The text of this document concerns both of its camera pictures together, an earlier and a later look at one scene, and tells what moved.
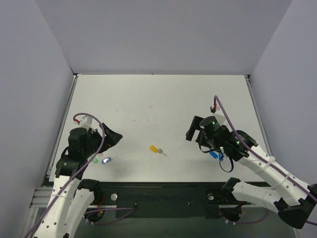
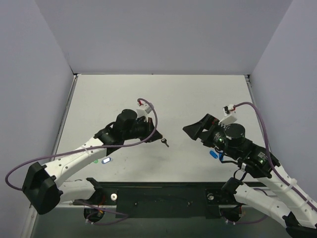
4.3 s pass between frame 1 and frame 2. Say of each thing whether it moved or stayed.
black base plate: stayed
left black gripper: moved
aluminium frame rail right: stayed
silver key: moved
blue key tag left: stayed
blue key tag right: stayed
